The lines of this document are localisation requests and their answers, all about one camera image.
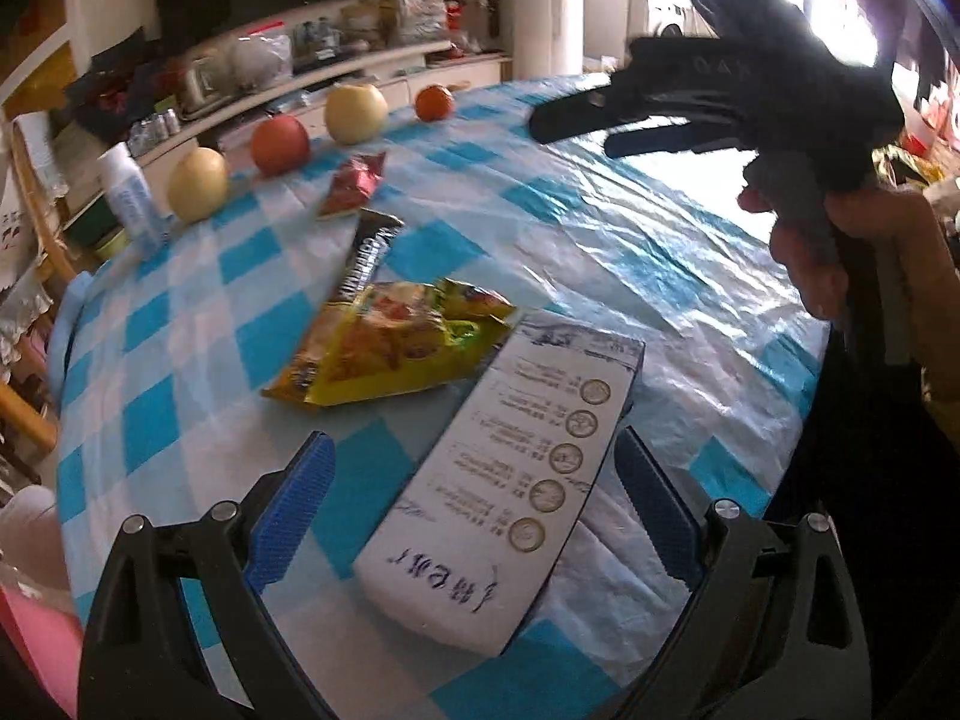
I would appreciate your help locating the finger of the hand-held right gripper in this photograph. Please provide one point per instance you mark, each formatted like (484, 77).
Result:
(675, 142)
(570, 120)

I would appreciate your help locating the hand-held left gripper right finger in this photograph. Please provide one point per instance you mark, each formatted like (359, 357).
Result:
(660, 510)

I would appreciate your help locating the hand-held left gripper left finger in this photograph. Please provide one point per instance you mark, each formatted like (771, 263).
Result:
(296, 510)

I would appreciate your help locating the grey wipes packet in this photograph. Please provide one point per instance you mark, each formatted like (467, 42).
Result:
(510, 480)

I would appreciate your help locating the yellow snack packet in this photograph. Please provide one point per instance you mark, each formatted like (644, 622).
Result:
(375, 360)

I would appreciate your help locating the red snack packet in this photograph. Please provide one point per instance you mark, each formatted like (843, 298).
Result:
(352, 184)

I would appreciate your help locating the black coffee sachet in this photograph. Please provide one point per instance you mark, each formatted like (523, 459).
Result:
(367, 255)

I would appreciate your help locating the person's right hand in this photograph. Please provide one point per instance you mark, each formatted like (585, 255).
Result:
(885, 232)

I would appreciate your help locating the white utility cabinet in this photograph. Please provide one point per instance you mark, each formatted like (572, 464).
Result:
(611, 22)

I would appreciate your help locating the standing air conditioner lace cover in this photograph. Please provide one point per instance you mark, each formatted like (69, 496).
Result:
(551, 15)

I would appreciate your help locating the blue checkered tablecloth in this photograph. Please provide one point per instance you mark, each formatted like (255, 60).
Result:
(562, 240)

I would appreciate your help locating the cream TV cabinet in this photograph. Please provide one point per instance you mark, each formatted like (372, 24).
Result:
(457, 75)

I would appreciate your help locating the orange tangerine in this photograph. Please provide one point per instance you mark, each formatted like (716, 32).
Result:
(435, 103)

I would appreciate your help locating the clear bag of snacks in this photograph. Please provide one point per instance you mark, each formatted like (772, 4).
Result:
(420, 11)

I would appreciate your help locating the yellow pear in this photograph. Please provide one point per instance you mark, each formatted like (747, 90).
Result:
(196, 186)
(356, 114)

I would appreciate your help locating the pink plastic bag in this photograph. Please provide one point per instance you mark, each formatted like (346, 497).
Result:
(37, 637)

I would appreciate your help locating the red apple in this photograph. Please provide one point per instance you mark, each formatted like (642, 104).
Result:
(280, 146)

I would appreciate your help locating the clear plastic bag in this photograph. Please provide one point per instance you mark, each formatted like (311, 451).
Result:
(259, 60)

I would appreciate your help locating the green bin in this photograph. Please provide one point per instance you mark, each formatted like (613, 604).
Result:
(112, 241)

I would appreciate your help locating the white blue tissue pack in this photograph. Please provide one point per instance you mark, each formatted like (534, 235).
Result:
(131, 199)

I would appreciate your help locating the white electric kettle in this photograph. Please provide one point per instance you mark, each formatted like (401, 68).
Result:
(202, 82)

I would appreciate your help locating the light wooden chair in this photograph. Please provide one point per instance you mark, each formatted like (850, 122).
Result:
(45, 236)

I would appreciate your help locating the pack of small bottles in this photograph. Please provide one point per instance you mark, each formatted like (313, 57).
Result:
(154, 127)

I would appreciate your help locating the dark wrapped flower bouquet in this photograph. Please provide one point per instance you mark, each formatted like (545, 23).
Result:
(112, 90)

